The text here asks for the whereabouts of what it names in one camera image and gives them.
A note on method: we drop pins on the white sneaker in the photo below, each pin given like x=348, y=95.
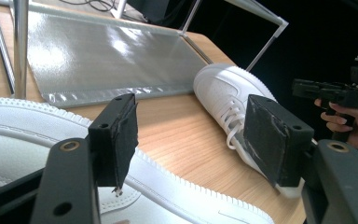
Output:
x=220, y=90
x=174, y=193

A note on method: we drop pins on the white metal table frame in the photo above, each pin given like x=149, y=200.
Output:
x=118, y=9

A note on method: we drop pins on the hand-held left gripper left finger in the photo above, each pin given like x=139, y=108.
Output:
x=115, y=140

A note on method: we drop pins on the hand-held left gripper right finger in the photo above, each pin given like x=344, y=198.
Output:
x=273, y=140

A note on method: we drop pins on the clear plastic shoe box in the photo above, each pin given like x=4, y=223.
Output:
x=105, y=62

